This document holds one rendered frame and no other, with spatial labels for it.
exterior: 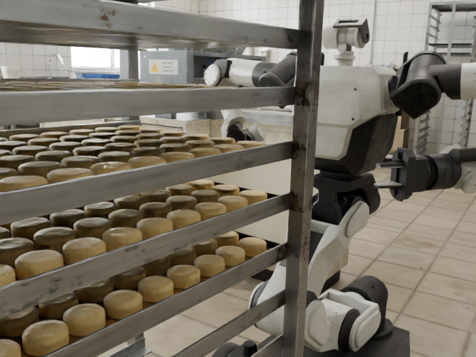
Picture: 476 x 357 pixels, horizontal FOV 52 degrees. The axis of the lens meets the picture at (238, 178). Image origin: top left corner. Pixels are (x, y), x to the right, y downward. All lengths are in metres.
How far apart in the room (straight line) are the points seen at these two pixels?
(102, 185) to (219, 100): 0.21
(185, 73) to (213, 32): 1.79
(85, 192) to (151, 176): 0.09
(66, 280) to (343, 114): 0.96
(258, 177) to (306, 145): 1.65
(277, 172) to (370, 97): 1.14
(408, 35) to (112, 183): 5.95
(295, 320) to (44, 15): 0.65
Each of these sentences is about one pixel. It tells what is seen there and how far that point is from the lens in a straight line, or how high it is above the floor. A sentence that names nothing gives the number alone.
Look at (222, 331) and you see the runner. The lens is 0.78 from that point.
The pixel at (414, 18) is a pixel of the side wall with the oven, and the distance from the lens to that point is 6.38.
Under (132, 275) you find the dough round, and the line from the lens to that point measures 0.74.
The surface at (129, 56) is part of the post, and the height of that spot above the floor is 1.11.
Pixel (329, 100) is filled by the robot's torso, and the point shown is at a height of 1.02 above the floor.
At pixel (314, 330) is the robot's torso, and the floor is 0.44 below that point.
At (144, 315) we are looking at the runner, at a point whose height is 0.79.
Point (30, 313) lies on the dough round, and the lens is 0.67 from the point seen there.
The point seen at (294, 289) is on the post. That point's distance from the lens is 0.89.
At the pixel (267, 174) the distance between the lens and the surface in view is 2.42.
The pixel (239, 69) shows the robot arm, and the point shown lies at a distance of 1.65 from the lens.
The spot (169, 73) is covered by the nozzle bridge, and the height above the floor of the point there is 1.07.
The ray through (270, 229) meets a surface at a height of 0.31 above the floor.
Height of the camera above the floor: 1.09
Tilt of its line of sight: 13 degrees down
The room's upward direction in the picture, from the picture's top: 1 degrees clockwise
